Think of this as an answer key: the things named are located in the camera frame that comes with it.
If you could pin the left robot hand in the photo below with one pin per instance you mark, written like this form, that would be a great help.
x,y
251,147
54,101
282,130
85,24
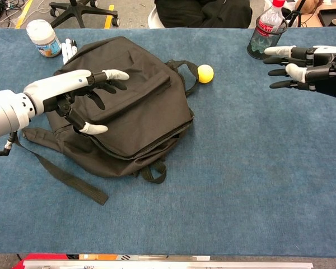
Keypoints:
x,y
50,89

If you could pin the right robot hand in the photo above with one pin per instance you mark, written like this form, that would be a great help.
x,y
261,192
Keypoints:
x,y
324,70

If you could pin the black fabric backpack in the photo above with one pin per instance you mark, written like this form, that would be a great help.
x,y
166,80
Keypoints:
x,y
142,112

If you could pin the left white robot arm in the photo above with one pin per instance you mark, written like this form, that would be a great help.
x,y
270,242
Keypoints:
x,y
5,112

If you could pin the white plastic jar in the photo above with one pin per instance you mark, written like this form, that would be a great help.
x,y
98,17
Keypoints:
x,y
43,39

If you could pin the black tripod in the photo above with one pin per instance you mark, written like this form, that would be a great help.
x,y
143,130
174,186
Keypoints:
x,y
294,12

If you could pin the clear bottle with red label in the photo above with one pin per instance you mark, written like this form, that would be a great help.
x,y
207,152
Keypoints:
x,y
271,19

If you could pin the black mesh cup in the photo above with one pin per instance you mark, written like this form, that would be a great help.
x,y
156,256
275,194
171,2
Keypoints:
x,y
254,47

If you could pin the black office chair base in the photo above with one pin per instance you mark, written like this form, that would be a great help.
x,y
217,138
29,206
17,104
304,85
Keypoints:
x,y
81,8

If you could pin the yellow ball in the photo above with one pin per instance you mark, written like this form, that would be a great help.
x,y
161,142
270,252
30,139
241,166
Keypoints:
x,y
205,74

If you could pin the white chair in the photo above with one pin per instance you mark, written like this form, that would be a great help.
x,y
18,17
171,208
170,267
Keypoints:
x,y
152,21

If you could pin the person in black clothes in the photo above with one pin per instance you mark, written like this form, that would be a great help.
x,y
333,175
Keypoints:
x,y
201,14

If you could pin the blue carpet table cover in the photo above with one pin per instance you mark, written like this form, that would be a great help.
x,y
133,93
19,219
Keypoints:
x,y
240,182

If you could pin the red box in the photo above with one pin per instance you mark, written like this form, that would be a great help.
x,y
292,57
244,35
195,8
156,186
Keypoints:
x,y
44,257

